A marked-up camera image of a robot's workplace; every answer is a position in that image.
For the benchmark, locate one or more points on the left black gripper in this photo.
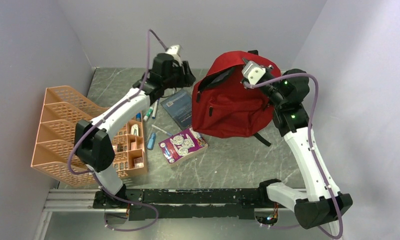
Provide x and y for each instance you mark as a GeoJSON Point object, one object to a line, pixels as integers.
{"type": "Point", "coordinates": [188, 79]}

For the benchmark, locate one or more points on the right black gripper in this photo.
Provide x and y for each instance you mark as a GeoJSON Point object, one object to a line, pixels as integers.
{"type": "Point", "coordinates": [269, 68]}

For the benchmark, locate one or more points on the red student backpack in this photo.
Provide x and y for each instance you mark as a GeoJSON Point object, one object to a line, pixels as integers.
{"type": "Point", "coordinates": [223, 108]}

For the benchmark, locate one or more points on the purple sticker book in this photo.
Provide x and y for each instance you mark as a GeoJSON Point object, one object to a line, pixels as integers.
{"type": "Point", "coordinates": [182, 146]}

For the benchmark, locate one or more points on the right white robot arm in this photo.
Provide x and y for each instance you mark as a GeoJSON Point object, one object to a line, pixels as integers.
{"type": "Point", "coordinates": [294, 96]}

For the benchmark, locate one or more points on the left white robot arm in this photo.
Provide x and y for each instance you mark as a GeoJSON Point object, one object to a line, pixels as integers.
{"type": "Point", "coordinates": [93, 138]}

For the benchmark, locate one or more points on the dark blue notebook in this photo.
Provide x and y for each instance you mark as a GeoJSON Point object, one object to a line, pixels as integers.
{"type": "Point", "coordinates": [179, 107]}

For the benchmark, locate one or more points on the blue tipped white marker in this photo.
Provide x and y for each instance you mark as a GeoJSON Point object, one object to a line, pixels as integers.
{"type": "Point", "coordinates": [155, 107]}

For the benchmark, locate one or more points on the blue capped white marker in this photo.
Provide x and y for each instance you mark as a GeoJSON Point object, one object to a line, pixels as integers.
{"type": "Point", "coordinates": [162, 130]}

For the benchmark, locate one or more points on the blue utility knife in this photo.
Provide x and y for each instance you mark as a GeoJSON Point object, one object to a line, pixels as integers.
{"type": "Point", "coordinates": [151, 141]}

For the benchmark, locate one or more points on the small pink box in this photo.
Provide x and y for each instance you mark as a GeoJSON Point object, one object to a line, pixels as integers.
{"type": "Point", "coordinates": [138, 162]}

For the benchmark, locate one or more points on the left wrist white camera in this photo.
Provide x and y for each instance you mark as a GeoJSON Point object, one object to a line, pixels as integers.
{"type": "Point", "coordinates": [174, 50]}

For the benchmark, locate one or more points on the wrist white camera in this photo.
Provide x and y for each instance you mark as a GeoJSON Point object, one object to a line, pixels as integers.
{"type": "Point", "coordinates": [174, 50]}
{"type": "Point", "coordinates": [253, 72]}

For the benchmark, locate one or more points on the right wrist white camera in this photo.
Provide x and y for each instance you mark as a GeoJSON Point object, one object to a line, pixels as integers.
{"type": "Point", "coordinates": [253, 72]}

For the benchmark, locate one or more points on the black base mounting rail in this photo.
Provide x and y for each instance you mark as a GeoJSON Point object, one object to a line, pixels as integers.
{"type": "Point", "coordinates": [242, 203]}

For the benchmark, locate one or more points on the aluminium frame rail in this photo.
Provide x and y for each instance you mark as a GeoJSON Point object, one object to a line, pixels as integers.
{"type": "Point", "coordinates": [81, 200]}

